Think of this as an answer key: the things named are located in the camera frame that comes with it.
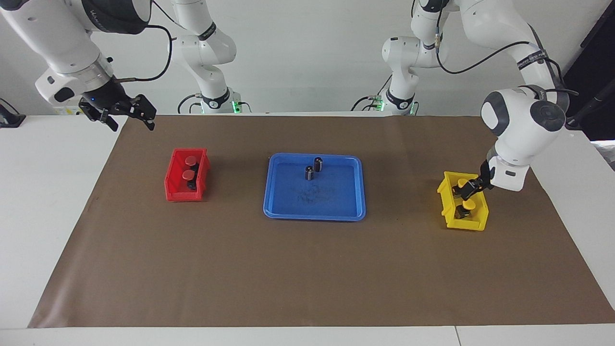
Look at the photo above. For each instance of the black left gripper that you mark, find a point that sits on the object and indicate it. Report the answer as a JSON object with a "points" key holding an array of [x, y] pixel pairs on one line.
{"points": [[487, 175]]}

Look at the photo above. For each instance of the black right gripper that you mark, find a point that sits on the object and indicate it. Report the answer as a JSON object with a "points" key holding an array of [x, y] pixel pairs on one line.
{"points": [[108, 98]]}

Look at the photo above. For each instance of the yellow push button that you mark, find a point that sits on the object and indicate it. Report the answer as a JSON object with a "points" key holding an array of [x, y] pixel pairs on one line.
{"points": [[470, 205], [462, 182]]}

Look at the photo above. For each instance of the red push button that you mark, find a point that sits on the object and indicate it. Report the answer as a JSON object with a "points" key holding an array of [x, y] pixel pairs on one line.
{"points": [[188, 175], [191, 160]]}

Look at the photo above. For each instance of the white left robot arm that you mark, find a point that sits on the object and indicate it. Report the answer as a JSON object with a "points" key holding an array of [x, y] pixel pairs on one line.
{"points": [[519, 125]]}

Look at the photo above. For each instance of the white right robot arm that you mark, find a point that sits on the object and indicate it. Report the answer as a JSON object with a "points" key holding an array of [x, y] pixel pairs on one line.
{"points": [[62, 43]]}

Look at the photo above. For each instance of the yellow plastic storage bin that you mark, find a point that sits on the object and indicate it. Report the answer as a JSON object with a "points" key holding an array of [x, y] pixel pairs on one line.
{"points": [[475, 223]]}

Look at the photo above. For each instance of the red plastic storage bin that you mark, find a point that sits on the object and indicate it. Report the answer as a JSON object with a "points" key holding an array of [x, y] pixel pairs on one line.
{"points": [[180, 185]]}

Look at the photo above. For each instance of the small black device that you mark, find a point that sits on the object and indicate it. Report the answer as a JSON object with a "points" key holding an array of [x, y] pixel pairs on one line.
{"points": [[9, 119]]}

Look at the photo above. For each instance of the blue plastic tray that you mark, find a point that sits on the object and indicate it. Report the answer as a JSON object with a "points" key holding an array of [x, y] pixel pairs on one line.
{"points": [[336, 202]]}

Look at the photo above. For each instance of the small black cylinder part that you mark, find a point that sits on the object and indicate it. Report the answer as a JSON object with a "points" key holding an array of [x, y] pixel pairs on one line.
{"points": [[309, 173], [318, 164]]}

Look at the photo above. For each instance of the black panel with stand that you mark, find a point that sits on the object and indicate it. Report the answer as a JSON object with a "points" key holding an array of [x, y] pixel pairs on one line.
{"points": [[598, 72]]}

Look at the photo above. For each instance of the brown paper table mat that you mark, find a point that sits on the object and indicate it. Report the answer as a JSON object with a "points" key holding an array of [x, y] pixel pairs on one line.
{"points": [[240, 269]]}

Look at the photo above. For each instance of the white wall outlet box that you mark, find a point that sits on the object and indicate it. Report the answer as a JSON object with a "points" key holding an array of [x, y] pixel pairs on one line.
{"points": [[69, 111]]}

